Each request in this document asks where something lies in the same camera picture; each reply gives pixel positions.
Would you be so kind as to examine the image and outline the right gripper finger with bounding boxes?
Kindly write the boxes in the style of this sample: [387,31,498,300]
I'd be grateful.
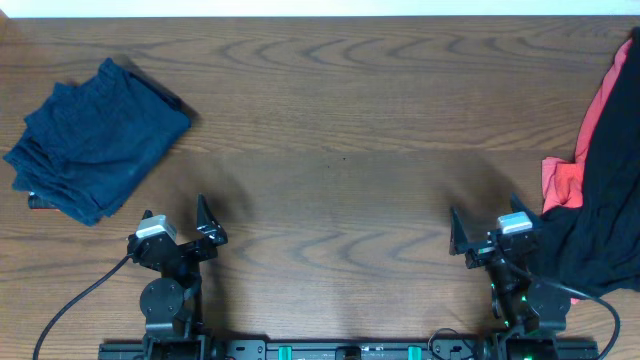
[449,207,469,256]
[510,193,536,220]

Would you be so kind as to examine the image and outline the black t-shirt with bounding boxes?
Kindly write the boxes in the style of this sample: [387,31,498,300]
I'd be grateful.
[531,28,639,296]

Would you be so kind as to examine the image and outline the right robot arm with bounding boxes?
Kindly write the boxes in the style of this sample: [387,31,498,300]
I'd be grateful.
[449,196,570,360]

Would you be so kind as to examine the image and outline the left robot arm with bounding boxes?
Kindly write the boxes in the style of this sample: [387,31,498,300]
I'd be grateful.
[127,194,228,360]

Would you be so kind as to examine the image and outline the red t-shirt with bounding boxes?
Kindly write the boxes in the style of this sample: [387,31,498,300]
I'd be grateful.
[541,39,633,212]

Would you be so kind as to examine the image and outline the folded navy blue garment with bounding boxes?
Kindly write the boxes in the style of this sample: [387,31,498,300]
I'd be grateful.
[4,59,191,226]

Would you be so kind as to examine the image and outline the dark folded garment under stack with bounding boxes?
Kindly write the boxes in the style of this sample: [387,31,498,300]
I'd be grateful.
[27,192,58,211]

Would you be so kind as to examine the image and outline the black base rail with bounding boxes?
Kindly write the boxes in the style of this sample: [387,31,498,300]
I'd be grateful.
[97,338,600,360]

